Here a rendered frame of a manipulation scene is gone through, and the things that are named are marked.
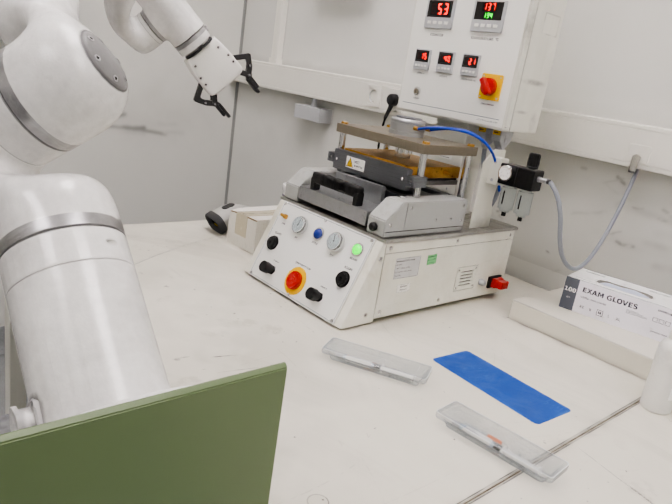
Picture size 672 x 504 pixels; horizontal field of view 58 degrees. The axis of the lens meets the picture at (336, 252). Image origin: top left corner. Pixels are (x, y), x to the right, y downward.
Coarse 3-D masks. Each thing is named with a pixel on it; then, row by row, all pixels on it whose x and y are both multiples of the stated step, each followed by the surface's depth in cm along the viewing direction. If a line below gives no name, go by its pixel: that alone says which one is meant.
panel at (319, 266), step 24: (288, 216) 137; (312, 216) 132; (288, 240) 134; (312, 240) 129; (360, 240) 121; (288, 264) 132; (312, 264) 127; (336, 264) 123; (360, 264) 119; (288, 288) 129; (336, 288) 121; (312, 312) 123; (336, 312) 119
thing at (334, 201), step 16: (336, 176) 137; (352, 176) 133; (304, 192) 134; (320, 192) 131; (336, 192) 134; (368, 192) 129; (384, 192) 127; (336, 208) 127; (352, 208) 123; (368, 208) 123
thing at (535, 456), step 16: (448, 416) 89; (464, 416) 89; (480, 416) 90; (480, 432) 86; (496, 432) 86; (512, 432) 87; (512, 448) 83; (528, 448) 84; (528, 464) 80; (544, 464) 81; (560, 464) 81
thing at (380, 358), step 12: (324, 348) 104; (336, 348) 105; (348, 348) 105; (360, 348) 106; (372, 360) 102; (384, 360) 103; (396, 360) 104; (408, 360) 104; (408, 372) 100; (420, 372) 101
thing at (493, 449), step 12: (444, 420) 89; (492, 420) 89; (456, 432) 89; (468, 432) 86; (480, 444) 86; (492, 444) 83; (504, 456) 82; (528, 468) 80; (564, 468) 80; (540, 480) 80; (552, 480) 78
